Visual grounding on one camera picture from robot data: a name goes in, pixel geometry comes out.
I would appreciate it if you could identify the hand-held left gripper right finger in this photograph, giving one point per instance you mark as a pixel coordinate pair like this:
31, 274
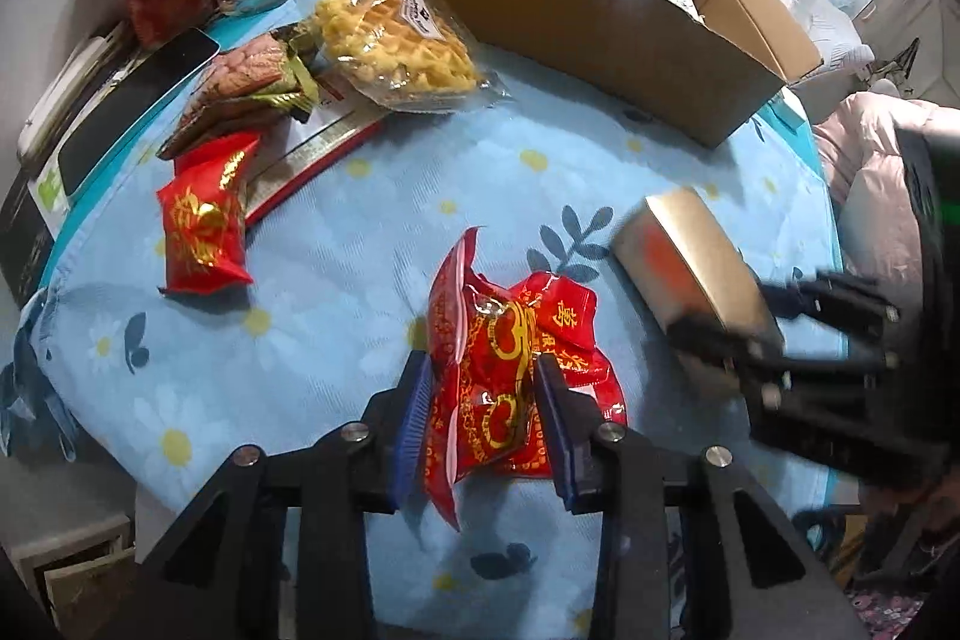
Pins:
559, 434

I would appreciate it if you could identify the red gold-print snack packet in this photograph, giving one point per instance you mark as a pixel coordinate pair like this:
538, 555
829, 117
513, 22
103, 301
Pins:
566, 325
480, 370

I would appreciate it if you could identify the black box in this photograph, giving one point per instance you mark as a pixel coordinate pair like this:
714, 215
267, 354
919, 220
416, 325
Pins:
22, 242

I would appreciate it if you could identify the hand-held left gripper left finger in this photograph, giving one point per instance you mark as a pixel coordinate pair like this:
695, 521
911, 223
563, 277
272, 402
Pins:
411, 419

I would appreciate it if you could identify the black smartphone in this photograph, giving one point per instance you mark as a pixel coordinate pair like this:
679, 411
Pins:
127, 115

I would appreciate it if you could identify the yellow waffle packet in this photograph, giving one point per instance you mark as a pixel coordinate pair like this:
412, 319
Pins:
397, 40

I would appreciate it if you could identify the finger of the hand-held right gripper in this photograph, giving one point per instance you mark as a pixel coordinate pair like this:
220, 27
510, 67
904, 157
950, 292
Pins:
750, 359
840, 310

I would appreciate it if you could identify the grey quilt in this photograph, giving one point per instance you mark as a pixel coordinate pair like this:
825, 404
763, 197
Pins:
836, 40

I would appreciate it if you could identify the small gold box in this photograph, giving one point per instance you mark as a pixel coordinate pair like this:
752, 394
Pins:
690, 257

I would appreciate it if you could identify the cardboard box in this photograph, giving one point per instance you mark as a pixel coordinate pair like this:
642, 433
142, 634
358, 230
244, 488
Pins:
600, 55

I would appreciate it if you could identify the plump red snack packet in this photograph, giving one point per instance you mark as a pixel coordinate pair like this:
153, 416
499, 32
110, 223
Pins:
206, 220

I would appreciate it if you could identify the nut snack packet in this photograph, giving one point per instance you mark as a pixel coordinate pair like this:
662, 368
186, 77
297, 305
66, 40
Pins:
240, 74

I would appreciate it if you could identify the pink quilted jacket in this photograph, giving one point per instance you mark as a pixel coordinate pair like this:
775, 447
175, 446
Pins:
862, 153

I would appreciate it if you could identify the white case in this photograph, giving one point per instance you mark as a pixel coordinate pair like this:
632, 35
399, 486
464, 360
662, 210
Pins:
56, 100

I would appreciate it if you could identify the red white packet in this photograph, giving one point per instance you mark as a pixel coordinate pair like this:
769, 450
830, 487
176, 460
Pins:
315, 160

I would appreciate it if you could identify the white green printed card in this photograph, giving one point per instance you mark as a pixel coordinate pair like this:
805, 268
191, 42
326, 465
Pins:
51, 189

